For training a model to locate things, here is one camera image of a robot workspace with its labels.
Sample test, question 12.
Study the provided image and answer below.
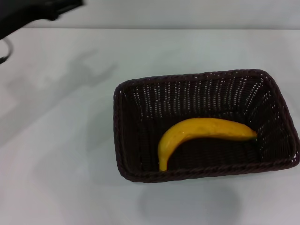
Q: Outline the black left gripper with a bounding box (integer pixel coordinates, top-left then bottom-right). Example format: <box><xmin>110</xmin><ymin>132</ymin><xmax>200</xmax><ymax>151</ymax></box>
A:
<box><xmin>45</xmin><ymin>0</ymin><xmax>84</xmax><ymax>21</ymax></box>

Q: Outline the dark brown woven basket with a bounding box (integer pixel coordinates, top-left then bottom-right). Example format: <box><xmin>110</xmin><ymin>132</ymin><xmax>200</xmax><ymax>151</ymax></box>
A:
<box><xmin>113</xmin><ymin>68</ymin><xmax>300</xmax><ymax>184</ymax></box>

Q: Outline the yellow banana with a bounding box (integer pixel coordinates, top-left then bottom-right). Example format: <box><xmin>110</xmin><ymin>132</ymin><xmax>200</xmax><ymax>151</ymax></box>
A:
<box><xmin>157</xmin><ymin>117</ymin><xmax>258</xmax><ymax>172</ymax></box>

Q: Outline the black curved cable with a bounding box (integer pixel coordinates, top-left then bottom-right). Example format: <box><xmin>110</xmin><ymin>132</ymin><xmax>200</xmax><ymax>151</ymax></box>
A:
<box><xmin>0</xmin><ymin>38</ymin><xmax>14</xmax><ymax>65</ymax></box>

